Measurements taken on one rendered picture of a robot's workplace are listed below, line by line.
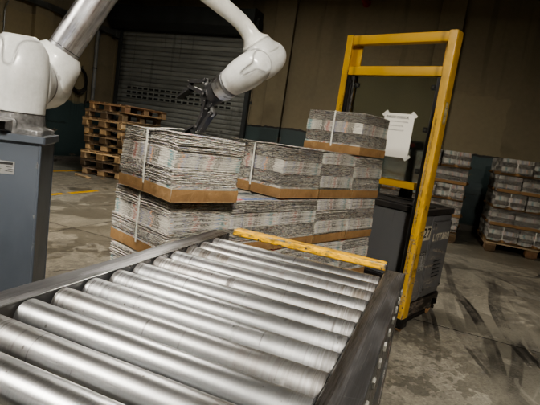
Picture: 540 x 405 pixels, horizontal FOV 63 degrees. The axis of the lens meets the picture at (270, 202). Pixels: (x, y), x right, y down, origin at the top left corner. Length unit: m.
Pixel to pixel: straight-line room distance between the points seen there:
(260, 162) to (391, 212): 1.30
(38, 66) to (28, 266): 0.57
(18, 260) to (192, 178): 0.57
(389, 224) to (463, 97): 5.57
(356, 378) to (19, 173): 1.08
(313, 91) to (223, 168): 7.26
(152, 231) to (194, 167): 0.29
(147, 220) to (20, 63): 0.64
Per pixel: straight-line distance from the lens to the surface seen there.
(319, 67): 8.82
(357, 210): 2.49
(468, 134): 8.35
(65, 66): 1.60
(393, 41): 3.05
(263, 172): 1.98
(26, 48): 1.43
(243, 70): 1.39
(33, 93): 1.42
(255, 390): 0.56
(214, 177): 1.56
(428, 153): 2.79
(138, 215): 1.71
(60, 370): 0.61
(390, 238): 3.06
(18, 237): 1.44
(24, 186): 1.40
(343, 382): 0.60
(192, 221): 1.60
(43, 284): 0.82
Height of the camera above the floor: 1.08
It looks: 8 degrees down
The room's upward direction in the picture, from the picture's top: 8 degrees clockwise
